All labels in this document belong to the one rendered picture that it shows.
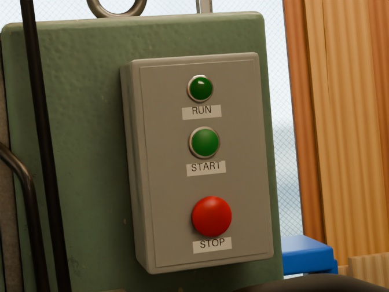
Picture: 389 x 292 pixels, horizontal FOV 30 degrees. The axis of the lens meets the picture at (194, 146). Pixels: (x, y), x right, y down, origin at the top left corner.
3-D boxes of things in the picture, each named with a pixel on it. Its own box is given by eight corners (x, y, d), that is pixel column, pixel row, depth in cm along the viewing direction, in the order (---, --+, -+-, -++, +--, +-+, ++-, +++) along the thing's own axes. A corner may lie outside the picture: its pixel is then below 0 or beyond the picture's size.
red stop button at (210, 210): (192, 237, 54) (189, 197, 54) (230, 233, 55) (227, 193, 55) (195, 240, 53) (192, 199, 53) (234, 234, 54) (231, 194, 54)
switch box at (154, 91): (135, 261, 59) (118, 65, 59) (251, 246, 62) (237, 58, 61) (149, 277, 53) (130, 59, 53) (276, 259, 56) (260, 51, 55)
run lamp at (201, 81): (187, 103, 54) (185, 76, 54) (213, 101, 54) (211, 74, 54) (190, 102, 53) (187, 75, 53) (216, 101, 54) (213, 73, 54)
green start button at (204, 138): (190, 160, 54) (187, 127, 54) (220, 156, 54) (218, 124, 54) (191, 160, 53) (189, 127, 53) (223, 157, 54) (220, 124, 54)
